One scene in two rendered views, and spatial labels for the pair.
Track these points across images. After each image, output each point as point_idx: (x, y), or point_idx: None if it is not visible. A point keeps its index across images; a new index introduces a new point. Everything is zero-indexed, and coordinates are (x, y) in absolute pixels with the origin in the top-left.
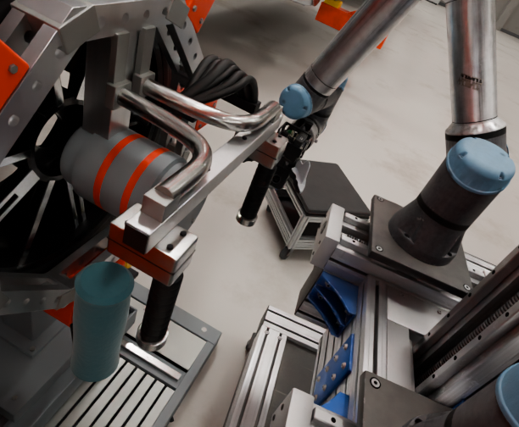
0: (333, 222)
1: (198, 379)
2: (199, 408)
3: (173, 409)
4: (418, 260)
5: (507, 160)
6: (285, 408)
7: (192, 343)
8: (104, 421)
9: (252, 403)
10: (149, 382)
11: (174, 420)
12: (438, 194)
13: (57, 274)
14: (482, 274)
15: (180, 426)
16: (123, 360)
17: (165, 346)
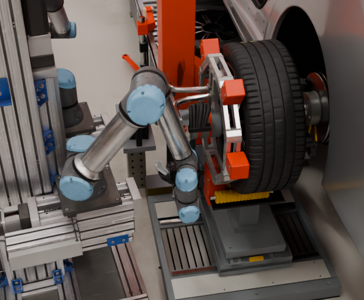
0: (134, 186)
1: (164, 296)
2: (151, 284)
3: (161, 260)
4: None
5: (71, 143)
6: None
7: (181, 292)
8: (185, 242)
9: (124, 252)
10: (184, 266)
11: (159, 272)
12: None
13: (214, 150)
14: (41, 213)
15: (154, 272)
16: (206, 265)
17: (193, 280)
